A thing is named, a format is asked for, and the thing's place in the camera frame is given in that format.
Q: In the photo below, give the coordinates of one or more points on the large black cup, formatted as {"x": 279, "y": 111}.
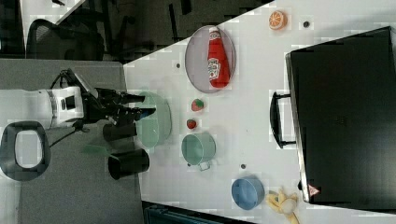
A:
{"x": 128, "y": 163}

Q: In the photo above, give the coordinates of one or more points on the red ketchup bottle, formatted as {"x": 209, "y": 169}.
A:
{"x": 217, "y": 60}

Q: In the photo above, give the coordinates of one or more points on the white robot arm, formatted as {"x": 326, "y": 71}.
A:
{"x": 26, "y": 116}

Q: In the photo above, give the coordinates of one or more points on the light red strawberry toy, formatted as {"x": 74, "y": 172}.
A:
{"x": 197, "y": 105}

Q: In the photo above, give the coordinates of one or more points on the black toaster oven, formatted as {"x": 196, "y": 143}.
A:
{"x": 342, "y": 95}

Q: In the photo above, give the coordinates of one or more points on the orange slice toy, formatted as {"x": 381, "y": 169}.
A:
{"x": 278, "y": 20}

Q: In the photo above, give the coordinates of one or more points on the small black cup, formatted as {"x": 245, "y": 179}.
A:
{"x": 113, "y": 133}

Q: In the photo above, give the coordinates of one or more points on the dark red strawberry toy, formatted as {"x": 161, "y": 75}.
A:
{"x": 191, "y": 124}

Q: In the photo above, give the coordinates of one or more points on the peeled banana toy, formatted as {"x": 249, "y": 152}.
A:
{"x": 283, "y": 204}

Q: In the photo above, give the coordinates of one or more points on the green plastic spatula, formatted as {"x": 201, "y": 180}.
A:
{"x": 97, "y": 150}

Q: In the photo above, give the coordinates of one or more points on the dark blue crate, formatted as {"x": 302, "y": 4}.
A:
{"x": 161, "y": 214}

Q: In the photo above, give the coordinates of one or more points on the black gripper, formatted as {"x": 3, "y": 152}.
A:
{"x": 110, "y": 103}

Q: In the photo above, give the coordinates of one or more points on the green metal mug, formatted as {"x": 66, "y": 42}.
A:
{"x": 198, "y": 149}

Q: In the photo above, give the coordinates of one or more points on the green perforated colander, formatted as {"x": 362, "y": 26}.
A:
{"x": 154, "y": 129}

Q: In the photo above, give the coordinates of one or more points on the blue cup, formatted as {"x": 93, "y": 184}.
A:
{"x": 247, "y": 192}

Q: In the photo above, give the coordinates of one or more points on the black office chair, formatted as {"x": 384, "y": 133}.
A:
{"x": 48, "y": 41}

